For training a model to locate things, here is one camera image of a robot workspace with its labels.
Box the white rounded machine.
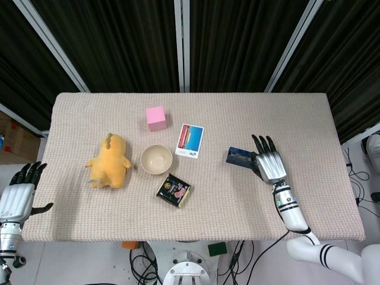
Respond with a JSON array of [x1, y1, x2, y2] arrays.
[[365, 135, 380, 167]]

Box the beige waffle tablecloth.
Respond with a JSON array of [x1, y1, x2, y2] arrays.
[[22, 91, 366, 243]]

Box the aluminium frame post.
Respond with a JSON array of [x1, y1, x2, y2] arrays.
[[20, 0, 90, 93], [173, 0, 191, 93], [264, 0, 320, 93]]

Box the black snack packet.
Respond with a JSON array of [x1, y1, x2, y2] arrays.
[[156, 173, 192, 210]]

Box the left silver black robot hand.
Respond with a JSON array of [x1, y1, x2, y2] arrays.
[[0, 161, 54, 223]]

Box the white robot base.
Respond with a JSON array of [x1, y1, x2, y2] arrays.
[[147, 240, 219, 285]]

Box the pink cube box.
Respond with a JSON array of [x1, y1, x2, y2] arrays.
[[145, 106, 167, 132]]

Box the green block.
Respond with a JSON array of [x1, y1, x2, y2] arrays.
[[207, 242, 228, 258]]

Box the beige bowl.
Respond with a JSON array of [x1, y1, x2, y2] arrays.
[[140, 144, 173, 175]]

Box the yellow plush duck toy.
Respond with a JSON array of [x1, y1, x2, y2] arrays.
[[85, 132, 133, 189]]

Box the dark blue box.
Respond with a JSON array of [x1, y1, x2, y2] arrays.
[[225, 145, 258, 170]]

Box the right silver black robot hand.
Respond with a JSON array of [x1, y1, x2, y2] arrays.
[[251, 134, 289, 185]]

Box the photo postcard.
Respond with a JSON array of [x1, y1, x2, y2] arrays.
[[174, 123, 205, 160]]

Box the black cable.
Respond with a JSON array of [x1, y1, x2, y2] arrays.
[[129, 242, 164, 285], [216, 240, 256, 285], [344, 145, 380, 205]]

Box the brown cardboard box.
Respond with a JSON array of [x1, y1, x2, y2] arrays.
[[0, 111, 42, 164]]

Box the aluminium frame bar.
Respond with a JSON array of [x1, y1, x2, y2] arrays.
[[341, 123, 380, 146], [0, 102, 48, 139]]

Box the black curtain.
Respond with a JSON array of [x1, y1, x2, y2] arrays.
[[0, 0, 380, 143]]

